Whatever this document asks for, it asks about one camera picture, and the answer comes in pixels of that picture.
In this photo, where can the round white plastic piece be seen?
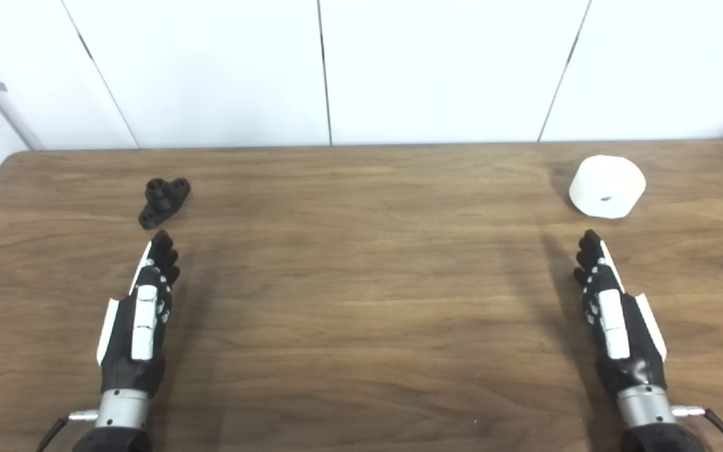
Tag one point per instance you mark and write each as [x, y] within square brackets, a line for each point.
[606, 182]

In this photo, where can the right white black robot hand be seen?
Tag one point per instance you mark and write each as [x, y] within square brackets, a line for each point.
[634, 351]

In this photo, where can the black plastic holder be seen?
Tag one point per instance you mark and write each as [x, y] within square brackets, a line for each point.
[162, 199]

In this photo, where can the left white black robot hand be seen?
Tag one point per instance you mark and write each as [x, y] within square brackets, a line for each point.
[122, 351]

